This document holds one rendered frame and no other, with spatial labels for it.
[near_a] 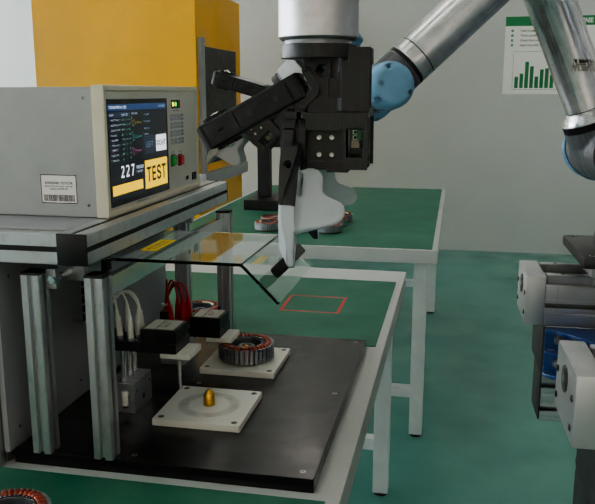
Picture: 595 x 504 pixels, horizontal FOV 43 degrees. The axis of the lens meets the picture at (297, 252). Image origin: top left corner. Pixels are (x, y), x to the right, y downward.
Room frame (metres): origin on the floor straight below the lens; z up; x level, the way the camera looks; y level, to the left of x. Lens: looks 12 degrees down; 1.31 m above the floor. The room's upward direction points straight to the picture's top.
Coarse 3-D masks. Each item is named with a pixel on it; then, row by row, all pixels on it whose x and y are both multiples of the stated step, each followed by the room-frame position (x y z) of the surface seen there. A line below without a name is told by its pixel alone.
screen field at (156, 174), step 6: (150, 162) 1.35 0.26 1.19; (156, 162) 1.38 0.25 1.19; (162, 162) 1.40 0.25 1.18; (150, 168) 1.35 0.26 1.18; (156, 168) 1.38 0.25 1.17; (162, 168) 1.40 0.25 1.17; (150, 174) 1.35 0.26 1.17; (156, 174) 1.37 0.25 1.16; (162, 174) 1.40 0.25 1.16; (150, 180) 1.35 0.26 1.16; (156, 180) 1.37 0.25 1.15; (162, 180) 1.40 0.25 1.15; (150, 186) 1.35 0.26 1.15
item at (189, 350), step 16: (160, 320) 1.27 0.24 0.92; (176, 320) 1.27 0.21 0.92; (144, 336) 1.22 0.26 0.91; (160, 336) 1.22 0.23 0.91; (176, 336) 1.22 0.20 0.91; (128, 352) 1.26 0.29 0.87; (144, 352) 1.22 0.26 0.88; (160, 352) 1.21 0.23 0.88; (176, 352) 1.21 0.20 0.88; (192, 352) 1.22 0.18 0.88; (128, 368) 1.26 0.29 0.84
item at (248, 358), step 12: (240, 336) 1.50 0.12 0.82; (252, 336) 1.50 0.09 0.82; (264, 336) 1.49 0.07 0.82; (228, 348) 1.43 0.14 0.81; (240, 348) 1.43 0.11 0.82; (252, 348) 1.43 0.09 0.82; (264, 348) 1.43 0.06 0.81; (228, 360) 1.42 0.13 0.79; (240, 360) 1.42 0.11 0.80; (252, 360) 1.42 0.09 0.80; (264, 360) 1.43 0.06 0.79
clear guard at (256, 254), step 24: (144, 240) 1.26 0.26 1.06; (192, 240) 1.26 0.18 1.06; (216, 240) 1.26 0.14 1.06; (240, 240) 1.26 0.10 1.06; (264, 240) 1.26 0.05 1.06; (192, 264) 1.10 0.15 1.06; (216, 264) 1.09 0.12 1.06; (240, 264) 1.08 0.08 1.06; (264, 264) 1.15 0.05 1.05; (264, 288) 1.07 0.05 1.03; (288, 288) 1.14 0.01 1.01
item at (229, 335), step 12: (204, 312) 1.49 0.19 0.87; (216, 312) 1.49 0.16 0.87; (228, 312) 1.51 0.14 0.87; (192, 324) 1.46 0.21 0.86; (204, 324) 1.45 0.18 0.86; (216, 324) 1.45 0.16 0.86; (228, 324) 1.50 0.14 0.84; (192, 336) 1.46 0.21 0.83; (204, 336) 1.45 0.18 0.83; (216, 336) 1.45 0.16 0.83; (228, 336) 1.46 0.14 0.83
